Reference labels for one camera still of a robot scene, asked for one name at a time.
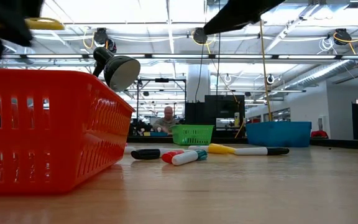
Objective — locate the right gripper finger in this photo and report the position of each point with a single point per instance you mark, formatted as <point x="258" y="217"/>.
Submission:
<point x="238" y="15"/>

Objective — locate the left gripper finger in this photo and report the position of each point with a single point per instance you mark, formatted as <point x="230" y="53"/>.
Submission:
<point x="14" y="34"/>

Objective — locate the yellow highlighter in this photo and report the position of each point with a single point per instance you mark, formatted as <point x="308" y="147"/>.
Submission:
<point x="45" y="24"/>

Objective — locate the red plastic basket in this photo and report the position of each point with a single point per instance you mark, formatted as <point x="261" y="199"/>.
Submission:
<point x="42" y="140"/>

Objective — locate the white marker yellow cap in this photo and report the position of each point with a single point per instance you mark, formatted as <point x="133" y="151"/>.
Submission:
<point x="221" y="148"/>

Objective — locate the white marker teal cap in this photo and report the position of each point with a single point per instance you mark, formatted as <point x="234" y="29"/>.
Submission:
<point x="185" y="158"/>

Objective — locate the white marker red cap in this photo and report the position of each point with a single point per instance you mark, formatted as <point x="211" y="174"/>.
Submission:
<point x="171" y="156"/>

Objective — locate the white marker pink cap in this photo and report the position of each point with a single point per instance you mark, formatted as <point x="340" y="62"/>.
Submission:
<point x="130" y="148"/>

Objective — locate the black equipment cabinet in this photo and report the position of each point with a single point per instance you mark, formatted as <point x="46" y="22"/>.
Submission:
<point x="225" y="109"/>

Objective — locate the black desk lamp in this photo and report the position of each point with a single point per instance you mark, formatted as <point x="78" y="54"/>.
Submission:
<point x="121" y="74"/>

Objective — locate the teal plastic bin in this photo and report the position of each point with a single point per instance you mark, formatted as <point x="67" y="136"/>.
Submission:
<point x="278" y="133"/>

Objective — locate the person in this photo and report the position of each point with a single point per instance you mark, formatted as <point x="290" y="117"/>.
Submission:
<point x="166" y="121"/>

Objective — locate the green plastic basket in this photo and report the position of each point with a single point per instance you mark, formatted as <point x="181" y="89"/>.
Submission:
<point x="191" y="135"/>

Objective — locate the red bag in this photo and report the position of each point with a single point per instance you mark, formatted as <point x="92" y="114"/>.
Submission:
<point x="319" y="134"/>

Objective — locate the black test rig frame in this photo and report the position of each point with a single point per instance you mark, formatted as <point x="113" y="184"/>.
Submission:
<point x="162" y="80"/>

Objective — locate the black aluminium table frame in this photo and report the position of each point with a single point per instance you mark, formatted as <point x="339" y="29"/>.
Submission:
<point x="343" y="143"/>

